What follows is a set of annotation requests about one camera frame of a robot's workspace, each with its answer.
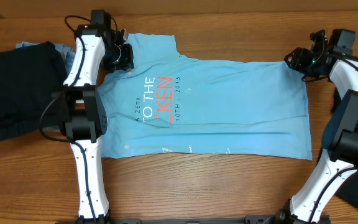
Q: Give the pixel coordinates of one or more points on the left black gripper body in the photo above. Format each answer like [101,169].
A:
[118,56]

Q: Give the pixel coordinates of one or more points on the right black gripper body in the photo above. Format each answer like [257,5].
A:
[298,62]

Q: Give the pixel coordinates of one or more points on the light blue printed t-shirt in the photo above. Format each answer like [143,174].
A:
[172,103]

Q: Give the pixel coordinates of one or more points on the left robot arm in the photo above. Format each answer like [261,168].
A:
[82,117]

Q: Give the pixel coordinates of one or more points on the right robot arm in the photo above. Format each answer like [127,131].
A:
[331,58]

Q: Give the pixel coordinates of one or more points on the folded blue denim garment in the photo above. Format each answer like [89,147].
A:
[67,53]

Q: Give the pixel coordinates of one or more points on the folded black garment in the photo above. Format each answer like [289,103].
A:
[28,76]

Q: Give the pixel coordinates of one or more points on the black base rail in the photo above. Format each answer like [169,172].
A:
[250,219]

